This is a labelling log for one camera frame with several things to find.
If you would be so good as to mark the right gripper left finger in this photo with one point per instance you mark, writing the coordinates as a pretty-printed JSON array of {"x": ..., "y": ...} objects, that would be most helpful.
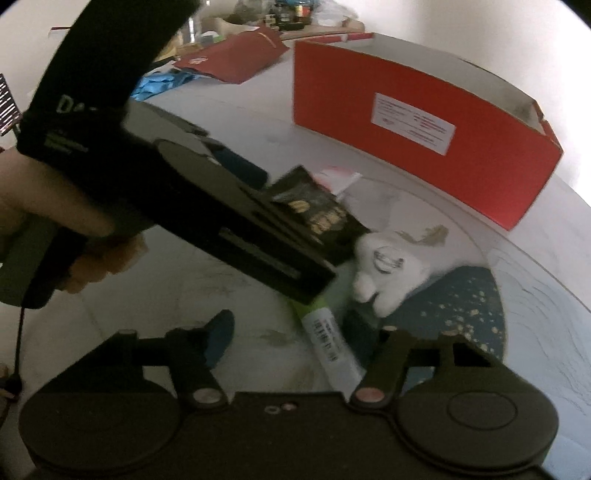
[{"x": 192, "y": 354}]

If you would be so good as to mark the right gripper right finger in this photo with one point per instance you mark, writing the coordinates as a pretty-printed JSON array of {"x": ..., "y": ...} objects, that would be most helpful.
[{"x": 394, "y": 360}]

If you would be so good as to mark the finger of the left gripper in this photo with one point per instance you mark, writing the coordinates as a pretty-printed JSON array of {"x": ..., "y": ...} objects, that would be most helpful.
[
  {"x": 259, "y": 240},
  {"x": 248, "y": 172}
]

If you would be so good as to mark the white green tube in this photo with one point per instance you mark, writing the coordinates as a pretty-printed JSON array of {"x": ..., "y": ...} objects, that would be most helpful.
[{"x": 343, "y": 371}]

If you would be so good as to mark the black snack packet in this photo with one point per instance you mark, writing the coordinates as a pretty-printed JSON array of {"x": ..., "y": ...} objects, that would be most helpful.
[{"x": 308, "y": 203}]

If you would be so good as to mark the small pink white packet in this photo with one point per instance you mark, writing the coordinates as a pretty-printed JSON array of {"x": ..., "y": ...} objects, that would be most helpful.
[{"x": 336, "y": 179}]

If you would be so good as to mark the white plush toy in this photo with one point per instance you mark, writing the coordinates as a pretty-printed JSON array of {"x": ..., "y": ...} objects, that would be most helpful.
[{"x": 389, "y": 270}]

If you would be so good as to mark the person left hand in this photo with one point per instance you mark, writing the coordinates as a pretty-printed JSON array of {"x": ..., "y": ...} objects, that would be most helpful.
[{"x": 29, "y": 187}]

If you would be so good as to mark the blue cloth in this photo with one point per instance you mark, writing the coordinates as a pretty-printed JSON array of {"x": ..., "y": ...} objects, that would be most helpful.
[{"x": 159, "y": 82}]

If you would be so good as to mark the dark green patterned mat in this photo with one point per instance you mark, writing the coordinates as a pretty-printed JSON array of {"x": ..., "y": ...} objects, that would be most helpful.
[{"x": 465, "y": 301}]

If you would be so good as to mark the red paper bag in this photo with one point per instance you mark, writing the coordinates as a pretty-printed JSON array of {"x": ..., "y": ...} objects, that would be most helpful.
[{"x": 237, "y": 58}]

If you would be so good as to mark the white wooden sideboard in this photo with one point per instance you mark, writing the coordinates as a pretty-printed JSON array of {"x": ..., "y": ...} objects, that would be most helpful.
[{"x": 349, "y": 26}]

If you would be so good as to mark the clear plastic bag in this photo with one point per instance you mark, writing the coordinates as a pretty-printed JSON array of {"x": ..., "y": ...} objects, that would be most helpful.
[{"x": 329, "y": 13}]

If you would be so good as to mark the red cardboard box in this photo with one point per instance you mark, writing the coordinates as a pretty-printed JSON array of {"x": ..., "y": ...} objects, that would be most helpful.
[{"x": 445, "y": 120}]

